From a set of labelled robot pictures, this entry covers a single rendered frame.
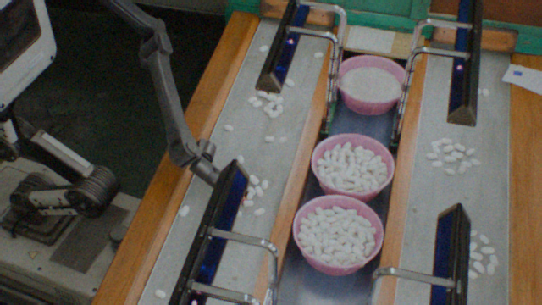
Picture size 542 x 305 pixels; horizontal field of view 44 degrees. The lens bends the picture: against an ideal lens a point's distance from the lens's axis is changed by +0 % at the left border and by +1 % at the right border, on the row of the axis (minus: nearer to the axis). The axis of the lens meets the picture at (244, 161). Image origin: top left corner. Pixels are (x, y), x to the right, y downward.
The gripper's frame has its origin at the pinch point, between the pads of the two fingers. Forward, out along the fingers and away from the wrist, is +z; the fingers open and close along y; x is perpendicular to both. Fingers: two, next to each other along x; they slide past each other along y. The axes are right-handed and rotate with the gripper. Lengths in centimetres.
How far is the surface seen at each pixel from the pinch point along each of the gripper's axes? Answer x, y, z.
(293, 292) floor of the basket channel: -8.7, -24.3, 21.2
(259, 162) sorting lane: 0.0, 17.8, 1.6
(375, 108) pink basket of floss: -21, 56, 28
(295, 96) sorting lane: -3, 53, 5
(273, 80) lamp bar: -28.6, 19.0, -19.0
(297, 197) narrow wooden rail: -12.2, 3.8, 11.6
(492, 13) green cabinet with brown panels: -58, 97, 42
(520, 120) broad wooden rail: -57, 56, 61
